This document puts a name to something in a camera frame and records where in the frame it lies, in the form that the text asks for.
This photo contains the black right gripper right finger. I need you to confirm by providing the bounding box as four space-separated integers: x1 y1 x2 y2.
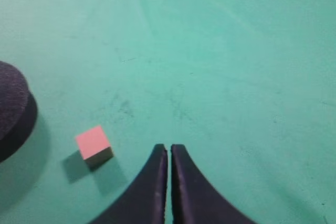
171 144 254 224

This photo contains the black round turntable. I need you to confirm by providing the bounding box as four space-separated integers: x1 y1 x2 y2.
1 61 38 162

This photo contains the pink cube block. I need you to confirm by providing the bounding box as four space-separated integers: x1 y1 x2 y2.
75 125 113 169

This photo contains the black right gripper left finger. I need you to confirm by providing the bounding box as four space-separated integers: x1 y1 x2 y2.
91 144 168 224

